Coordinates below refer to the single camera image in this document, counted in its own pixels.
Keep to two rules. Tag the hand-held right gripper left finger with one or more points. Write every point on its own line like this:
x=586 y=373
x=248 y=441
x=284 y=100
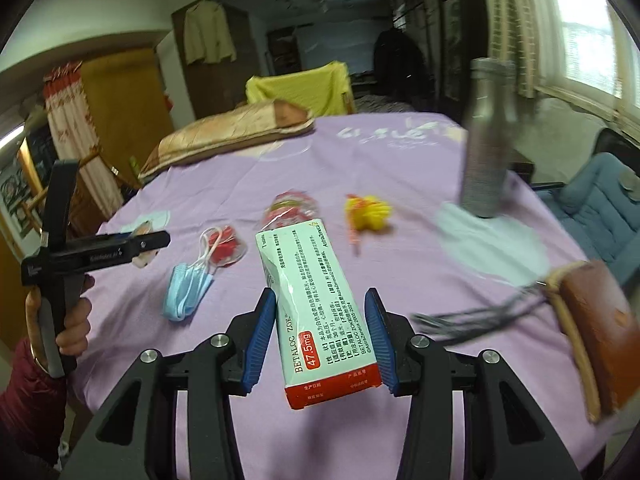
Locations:
x=257 y=345

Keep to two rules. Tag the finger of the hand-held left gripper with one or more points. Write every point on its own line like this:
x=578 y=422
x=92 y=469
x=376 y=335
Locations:
x=125 y=247

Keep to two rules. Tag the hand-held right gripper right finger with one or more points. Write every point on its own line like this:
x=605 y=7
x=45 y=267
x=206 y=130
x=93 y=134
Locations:
x=380 y=345

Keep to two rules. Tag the white and red medicine box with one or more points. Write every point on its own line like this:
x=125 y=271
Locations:
x=310 y=310

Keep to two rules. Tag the clear plastic cup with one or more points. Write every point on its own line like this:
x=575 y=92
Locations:
x=225 y=250

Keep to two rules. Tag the person's left forearm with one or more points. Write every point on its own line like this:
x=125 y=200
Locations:
x=30 y=410

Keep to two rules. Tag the person's left hand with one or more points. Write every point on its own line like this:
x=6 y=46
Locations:
x=75 y=325

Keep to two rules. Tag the blue face mask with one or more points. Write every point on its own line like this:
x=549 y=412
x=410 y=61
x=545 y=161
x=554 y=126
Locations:
x=187 y=290

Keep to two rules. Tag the wooden armchair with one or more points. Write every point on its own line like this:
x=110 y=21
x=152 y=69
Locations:
x=31 y=180

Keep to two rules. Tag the yellow plastic toy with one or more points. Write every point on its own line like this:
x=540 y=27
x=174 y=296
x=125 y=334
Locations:
x=370 y=212

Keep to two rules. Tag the red floral curtain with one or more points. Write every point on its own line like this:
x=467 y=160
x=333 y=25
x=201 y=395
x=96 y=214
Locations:
x=70 y=125

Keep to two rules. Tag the red snack packet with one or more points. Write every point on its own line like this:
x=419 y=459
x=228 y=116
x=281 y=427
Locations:
x=290 y=210

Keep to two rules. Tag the light wooden door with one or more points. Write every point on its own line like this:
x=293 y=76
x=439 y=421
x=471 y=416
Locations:
x=125 y=100

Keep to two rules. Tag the brown floral pillow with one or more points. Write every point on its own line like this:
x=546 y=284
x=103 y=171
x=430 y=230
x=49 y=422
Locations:
x=220 y=132

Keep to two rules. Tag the purple tablecloth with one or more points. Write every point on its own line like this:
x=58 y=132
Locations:
x=350 y=160

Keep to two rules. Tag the steel bottle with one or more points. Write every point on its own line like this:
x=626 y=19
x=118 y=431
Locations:
x=485 y=160

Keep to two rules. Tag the brown leather case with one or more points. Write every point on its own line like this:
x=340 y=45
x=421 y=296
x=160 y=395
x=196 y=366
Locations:
x=595 y=320

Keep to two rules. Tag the dark wooden wardrobe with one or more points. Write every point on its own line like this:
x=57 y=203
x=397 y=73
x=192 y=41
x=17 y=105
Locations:
x=245 y=60

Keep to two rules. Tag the beige hanging jacket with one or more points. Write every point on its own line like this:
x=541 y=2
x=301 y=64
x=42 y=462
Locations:
x=207 y=35

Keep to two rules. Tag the yellow covered chair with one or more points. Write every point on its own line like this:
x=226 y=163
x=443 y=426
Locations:
x=300 y=87

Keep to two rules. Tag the blue cushioned office chair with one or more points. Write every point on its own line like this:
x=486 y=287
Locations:
x=595 y=200

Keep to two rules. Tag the black hanging garment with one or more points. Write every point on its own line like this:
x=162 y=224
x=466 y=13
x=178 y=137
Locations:
x=397 y=65

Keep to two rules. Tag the dark cabinet with picture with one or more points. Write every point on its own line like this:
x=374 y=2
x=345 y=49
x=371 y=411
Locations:
x=452 y=35

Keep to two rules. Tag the checked beige curtain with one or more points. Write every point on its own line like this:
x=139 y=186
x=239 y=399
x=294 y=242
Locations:
x=510 y=20

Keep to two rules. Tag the white framed window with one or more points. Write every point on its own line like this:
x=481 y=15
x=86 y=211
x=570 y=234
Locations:
x=590 y=25

